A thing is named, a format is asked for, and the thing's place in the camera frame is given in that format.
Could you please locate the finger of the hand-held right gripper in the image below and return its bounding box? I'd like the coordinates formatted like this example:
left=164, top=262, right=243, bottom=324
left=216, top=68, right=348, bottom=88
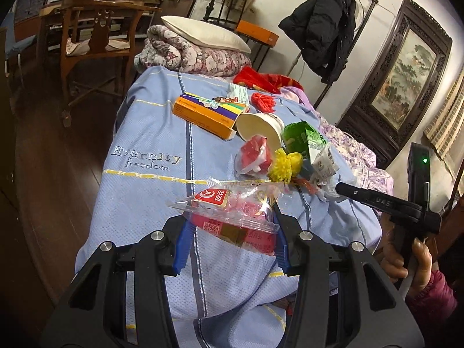
left=335, top=181, right=425, bottom=222

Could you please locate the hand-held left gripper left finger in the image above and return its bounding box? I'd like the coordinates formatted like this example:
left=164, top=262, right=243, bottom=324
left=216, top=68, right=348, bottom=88
left=41, top=215, right=196, bottom=348

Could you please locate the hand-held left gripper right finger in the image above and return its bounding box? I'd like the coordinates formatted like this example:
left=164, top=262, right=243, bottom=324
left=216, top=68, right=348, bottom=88
left=272, top=203, right=425, bottom=348

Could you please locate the clear snack bag red label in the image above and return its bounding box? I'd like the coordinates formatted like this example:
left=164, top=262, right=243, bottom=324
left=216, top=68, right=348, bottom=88
left=167, top=181, right=291, bottom=258

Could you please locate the person's right forearm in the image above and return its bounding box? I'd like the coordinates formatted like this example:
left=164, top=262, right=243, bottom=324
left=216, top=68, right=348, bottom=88
left=404, top=270, right=459, bottom=334

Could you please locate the person's right hand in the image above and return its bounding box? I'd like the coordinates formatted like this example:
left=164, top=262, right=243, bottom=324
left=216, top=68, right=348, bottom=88
left=377, top=237, right=434, bottom=292

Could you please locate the crumpled clear plastic wrap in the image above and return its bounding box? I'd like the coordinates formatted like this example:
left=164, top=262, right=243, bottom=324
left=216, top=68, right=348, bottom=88
left=312, top=177, right=349, bottom=202

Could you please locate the purple floral bed sheet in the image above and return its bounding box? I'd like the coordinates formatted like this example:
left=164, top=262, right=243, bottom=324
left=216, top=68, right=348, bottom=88
left=315, top=110, right=394, bottom=196

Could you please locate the light blue blanket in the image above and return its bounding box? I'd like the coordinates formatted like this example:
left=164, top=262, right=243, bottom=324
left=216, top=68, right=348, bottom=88
left=74, top=65, right=381, bottom=348

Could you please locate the yellow yarn pompom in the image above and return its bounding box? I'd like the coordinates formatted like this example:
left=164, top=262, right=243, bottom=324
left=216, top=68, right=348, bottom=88
left=268, top=149, right=303, bottom=182

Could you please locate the framed landscape painting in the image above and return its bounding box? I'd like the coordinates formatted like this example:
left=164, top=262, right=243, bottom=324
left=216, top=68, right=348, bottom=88
left=339, top=0, right=454, bottom=169

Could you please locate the green white drink carton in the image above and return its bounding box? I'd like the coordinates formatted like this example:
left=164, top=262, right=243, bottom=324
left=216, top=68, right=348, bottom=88
left=281, top=121, right=341, bottom=182

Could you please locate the red plastic jelly cup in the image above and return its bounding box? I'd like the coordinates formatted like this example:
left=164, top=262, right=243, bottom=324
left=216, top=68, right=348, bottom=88
left=235, top=135, right=274, bottom=175

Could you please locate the orange medicine box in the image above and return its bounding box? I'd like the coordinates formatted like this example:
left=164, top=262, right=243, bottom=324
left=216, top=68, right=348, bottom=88
left=172, top=93, right=251, bottom=141

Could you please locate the white paper cup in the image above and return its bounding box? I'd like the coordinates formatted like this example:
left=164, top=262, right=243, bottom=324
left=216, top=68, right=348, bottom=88
left=235, top=112, right=285, bottom=151

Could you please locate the lilac cloth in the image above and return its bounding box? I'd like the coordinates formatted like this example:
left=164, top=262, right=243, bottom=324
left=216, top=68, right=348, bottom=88
left=279, top=86, right=316, bottom=109

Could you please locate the red yarn tassel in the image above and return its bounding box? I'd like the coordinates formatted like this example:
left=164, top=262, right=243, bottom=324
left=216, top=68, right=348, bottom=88
left=251, top=92, right=278, bottom=113

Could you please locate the white medicine box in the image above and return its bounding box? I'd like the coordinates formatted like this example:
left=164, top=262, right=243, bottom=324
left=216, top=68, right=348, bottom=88
left=228, top=83, right=249, bottom=104

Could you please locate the red blanket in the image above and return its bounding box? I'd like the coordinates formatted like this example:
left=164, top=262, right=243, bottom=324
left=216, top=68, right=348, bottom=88
left=234, top=66, right=303, bottom=93

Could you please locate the black jacket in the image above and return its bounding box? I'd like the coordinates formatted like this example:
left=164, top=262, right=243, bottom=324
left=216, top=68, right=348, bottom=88
left=278, top=0, right=358, bottom=86

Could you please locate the folded floral quilt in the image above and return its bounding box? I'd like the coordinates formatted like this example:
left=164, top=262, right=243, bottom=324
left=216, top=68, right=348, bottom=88
left=135, top=25, right=252, bottom=77

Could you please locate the flat orange box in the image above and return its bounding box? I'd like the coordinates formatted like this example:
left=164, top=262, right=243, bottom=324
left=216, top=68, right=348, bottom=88
left=235, top=20, right=280, bottom=47

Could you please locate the white pillow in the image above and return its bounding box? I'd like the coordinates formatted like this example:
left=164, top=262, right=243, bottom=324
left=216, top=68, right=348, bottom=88
left=160, top=15, right=251, bottom=54

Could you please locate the chair cushion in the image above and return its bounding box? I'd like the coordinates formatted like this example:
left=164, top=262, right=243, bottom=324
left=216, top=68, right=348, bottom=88
left=66, top=38, right=130, bottom=57

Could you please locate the wooden chair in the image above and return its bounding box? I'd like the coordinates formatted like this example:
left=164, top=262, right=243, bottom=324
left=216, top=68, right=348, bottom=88
left=38, top=0, right=162, bottom=127

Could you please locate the wooden desk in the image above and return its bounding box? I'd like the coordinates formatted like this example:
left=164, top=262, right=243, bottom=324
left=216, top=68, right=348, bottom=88
left=40, top=0, right=198, bottom=49

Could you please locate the bamboo slat wall hanging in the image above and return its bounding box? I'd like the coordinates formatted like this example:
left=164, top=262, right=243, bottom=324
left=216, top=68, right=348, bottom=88
left=422, top=67, right=464, bottom=160

